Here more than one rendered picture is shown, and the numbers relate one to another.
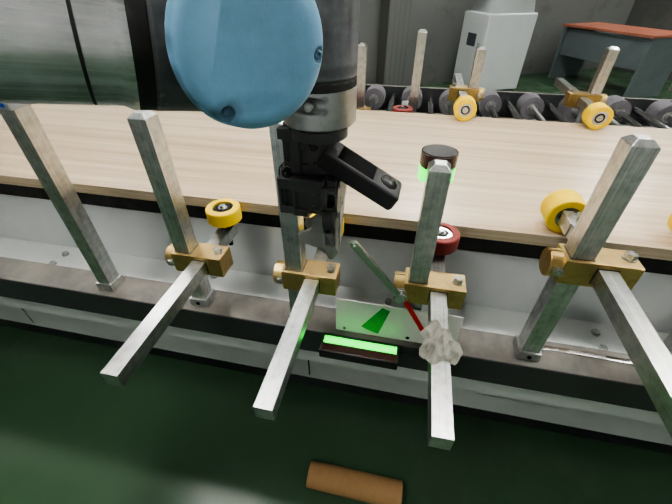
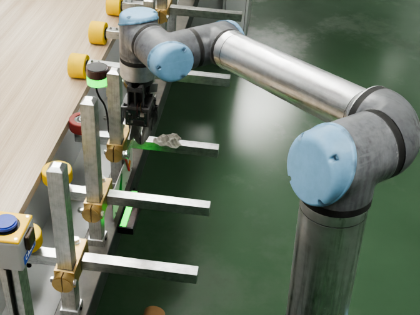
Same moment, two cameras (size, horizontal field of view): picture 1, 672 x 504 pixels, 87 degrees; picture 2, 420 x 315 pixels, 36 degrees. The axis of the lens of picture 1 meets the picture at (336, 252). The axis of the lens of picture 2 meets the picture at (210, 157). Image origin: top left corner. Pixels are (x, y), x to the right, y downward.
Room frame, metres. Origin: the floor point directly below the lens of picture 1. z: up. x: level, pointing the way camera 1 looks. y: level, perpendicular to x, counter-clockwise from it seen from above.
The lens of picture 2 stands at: (0.43, 1.41, 1.98)
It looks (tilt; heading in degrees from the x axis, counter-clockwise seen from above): 36 degrees down; 263
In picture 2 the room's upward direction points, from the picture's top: 4 degrees clockwise
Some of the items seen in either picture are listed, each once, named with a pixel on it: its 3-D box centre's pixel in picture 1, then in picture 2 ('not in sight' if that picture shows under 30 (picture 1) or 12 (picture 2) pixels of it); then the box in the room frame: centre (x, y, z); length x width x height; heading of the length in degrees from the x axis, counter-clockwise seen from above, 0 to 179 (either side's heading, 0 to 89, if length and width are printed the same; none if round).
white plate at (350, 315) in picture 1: (395, 323); (123, 179); (0.49, -0.13, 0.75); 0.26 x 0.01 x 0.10; 78
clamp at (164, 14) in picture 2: not in sight; (162, 10); (0.35, -0.92, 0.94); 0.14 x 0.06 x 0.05; 78
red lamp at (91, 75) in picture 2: (438, 157); (97, 70); (0.55, -0.17, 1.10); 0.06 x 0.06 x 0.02
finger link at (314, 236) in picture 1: (317, 238); (145, 134); (0.43, 0.03, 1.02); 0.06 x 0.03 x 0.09; 78
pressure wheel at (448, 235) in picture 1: (436, 251); (83, 133); (0.61, -0.22, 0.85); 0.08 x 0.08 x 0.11
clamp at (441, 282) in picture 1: (427, 286); (117, 142); (0.51, -0.18, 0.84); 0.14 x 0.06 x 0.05; 78
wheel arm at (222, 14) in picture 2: not in sight; (177, 9); (0.30, -0.92, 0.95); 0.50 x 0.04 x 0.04; 168
